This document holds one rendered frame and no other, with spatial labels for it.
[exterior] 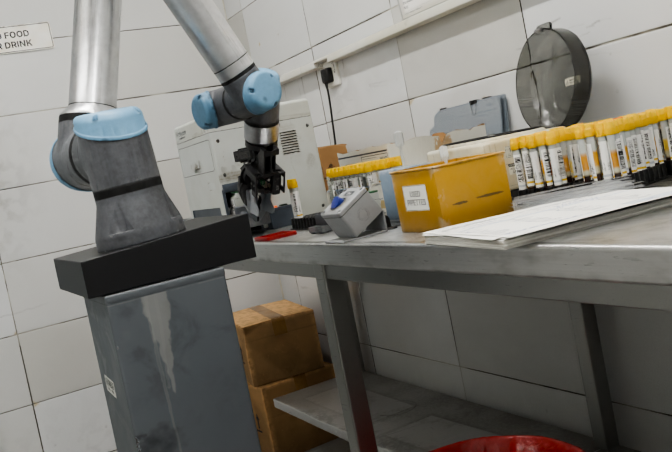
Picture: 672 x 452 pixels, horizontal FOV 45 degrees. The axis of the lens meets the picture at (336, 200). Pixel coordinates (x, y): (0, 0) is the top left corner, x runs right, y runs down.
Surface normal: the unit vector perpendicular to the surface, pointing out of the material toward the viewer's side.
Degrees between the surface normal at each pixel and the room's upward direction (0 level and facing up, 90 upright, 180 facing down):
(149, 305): 90
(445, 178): 90
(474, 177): 90
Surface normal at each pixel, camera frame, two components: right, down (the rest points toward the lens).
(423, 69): -0.87, 0.20
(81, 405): 0.46, -0.04
